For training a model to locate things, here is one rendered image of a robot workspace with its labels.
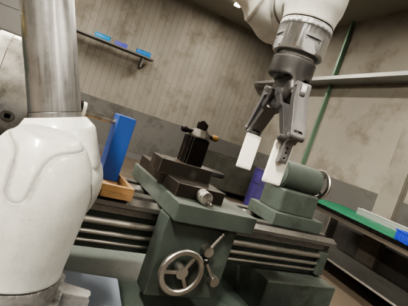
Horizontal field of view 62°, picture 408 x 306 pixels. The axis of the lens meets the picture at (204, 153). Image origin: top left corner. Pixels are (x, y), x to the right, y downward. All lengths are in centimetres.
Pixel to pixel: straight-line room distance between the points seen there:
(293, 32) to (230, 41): 814
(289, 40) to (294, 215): 109
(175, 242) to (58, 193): 65
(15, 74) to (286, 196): 111
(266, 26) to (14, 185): 54
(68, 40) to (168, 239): 65
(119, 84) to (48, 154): 750
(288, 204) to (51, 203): 119
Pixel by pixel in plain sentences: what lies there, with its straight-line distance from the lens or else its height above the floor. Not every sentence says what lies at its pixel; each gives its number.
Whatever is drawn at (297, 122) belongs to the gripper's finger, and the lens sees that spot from 52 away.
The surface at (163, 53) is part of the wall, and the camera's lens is 818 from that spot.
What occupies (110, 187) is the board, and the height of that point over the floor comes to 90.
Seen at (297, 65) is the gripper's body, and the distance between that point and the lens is 59.
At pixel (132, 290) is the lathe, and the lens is 130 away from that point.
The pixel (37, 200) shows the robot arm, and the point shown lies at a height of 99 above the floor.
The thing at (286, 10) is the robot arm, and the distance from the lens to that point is 63.
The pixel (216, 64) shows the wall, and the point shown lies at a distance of 853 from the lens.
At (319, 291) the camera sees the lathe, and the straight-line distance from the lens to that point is 164.
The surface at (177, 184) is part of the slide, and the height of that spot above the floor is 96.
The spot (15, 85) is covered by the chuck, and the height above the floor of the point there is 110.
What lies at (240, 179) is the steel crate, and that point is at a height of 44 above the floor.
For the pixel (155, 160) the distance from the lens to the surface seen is 119.
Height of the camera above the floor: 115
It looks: 3 degrees down
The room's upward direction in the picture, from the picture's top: 19 degrees clockwise
